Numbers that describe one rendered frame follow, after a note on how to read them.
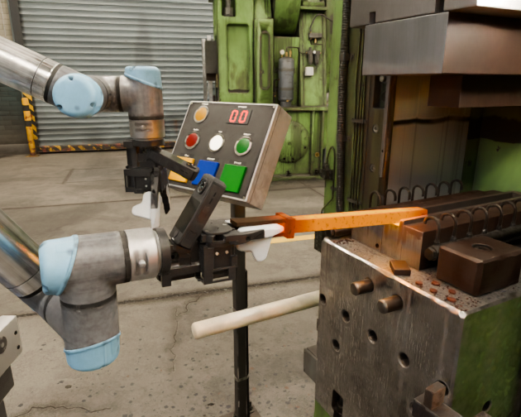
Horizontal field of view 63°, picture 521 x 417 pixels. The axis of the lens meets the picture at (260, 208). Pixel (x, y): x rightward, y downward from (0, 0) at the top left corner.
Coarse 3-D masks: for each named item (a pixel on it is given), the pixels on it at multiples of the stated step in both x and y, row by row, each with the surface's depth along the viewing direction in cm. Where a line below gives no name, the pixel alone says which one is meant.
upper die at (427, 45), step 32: (384, 32) 80; (416, 32) 74; (448, 32) 69; (480, 32) 72; (512, 32) 75; (384, 64) 81; (416, 64) 74; (448, 64) 70; (480, 64) 74; (512, 64) 78
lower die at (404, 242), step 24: (480, 192) 107; (504, 192) 103; (480, 216) 87; (504, 216) 89; (360, 240) 95; (384, 240) 88; (408, 240) 82; (432, 240) 80; (408, 264) 82; (432, 264) 82
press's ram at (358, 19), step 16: (352, 0) 87; (368, 0) 83; (384, 0) 79; (400, 0) 76; (416, 0) 73; (432, 0) 70; (448, 0) 67; (464, 0) 65; (480, 0) 63; (496, 0) 65; (512, 0) 66; (352, 16) 87; (368, 16) 83; (384, 16) 80; (400, 16) 76; (416, 16) 73; (496, 16) 73; (512, 16) 73
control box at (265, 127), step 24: (192, 120) 130; (216, 120) 125; (240, 120) 119; (264, 120) 115; (288, 120) 119; (264, 144) 112; (264, 168) 114; (192, 192) 126; (240, 192) 112; (264, 192) 116
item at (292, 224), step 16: (400, 208) 85; (416, 208) 86; (240, 224) 67; (256, 224) 68; (288, 224) 70; (304, 224) 73; (320, 224) 74; (336, 224) 76; (352, 224) 78; (368, 224) 80
